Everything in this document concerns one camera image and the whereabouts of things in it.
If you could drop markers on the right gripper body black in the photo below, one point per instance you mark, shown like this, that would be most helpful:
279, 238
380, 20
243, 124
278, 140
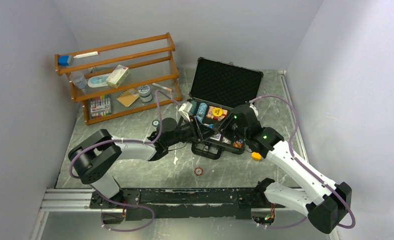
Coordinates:
229, 127

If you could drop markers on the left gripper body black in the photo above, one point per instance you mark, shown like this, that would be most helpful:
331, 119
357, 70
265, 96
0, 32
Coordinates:
198, 124

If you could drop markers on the blue playing card deck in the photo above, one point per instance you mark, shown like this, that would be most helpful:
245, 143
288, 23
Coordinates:
216, 137

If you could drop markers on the yellow big blind button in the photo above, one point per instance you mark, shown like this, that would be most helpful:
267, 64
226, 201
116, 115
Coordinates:
217, 112

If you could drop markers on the white dealer button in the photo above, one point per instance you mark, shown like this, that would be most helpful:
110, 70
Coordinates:
256, 156

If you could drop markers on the red white poker chip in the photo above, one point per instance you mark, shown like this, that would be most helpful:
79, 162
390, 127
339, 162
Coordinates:
198, 171

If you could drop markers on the black poker set case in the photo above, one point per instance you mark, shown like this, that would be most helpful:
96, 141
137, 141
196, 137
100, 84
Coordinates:
226, 86

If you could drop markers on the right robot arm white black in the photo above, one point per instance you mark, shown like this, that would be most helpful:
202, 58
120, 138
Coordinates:
321, 200

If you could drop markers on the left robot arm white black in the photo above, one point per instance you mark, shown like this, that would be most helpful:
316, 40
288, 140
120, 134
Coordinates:
91, 159

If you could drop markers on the marker pen set pack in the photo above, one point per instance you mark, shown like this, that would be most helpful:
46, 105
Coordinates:
100, 106

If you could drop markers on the red playing card deck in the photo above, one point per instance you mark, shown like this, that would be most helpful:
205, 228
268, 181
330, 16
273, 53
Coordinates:
210, 115

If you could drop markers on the green orange chip row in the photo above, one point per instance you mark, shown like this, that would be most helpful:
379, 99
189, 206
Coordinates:
225, 140

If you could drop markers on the light blue red chip row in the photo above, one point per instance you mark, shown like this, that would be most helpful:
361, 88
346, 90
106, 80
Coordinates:
201, 111

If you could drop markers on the green chip stack row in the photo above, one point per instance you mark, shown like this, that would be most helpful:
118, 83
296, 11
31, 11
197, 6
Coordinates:
193, 109

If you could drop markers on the green poker chip on table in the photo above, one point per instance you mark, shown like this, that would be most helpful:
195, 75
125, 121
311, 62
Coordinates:
156, 123

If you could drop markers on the white pink pen lower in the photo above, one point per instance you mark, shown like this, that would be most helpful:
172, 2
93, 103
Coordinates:
162, 87

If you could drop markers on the cleaning gel jar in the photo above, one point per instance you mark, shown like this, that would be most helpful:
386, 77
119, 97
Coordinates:
145, 93

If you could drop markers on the yellow notepad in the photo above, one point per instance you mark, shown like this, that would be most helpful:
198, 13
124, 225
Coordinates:
128, 97

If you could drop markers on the white green carton box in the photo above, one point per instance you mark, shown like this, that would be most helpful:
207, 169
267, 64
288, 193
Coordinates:
117, 76

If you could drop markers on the orange wooden shelf rack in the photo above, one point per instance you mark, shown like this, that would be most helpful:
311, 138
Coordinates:
150, 60

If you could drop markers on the oval light blue dish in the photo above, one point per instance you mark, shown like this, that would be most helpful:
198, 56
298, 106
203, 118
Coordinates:
98, 81

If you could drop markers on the white red pen top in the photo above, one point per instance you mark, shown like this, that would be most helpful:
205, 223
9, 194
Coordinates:
88, 54

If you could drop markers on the clear plastic bottle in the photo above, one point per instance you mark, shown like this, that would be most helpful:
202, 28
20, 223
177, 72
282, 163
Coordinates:
78, 79

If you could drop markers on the blue white eraser block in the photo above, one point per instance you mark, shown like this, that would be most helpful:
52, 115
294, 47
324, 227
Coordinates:
65, 60

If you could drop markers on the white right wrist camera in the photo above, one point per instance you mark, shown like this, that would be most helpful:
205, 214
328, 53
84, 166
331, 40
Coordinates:
254, 109

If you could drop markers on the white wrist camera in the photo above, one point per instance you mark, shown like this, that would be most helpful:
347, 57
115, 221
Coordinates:
254, 109
184, 110

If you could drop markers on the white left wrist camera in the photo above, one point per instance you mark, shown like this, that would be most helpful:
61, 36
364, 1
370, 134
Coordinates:
184, 110

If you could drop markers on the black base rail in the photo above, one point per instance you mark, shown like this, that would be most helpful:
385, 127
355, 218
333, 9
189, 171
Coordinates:
243, 203

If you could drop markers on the aluminium frame rail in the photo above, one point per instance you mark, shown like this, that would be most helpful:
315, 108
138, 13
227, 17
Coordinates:
66, 200

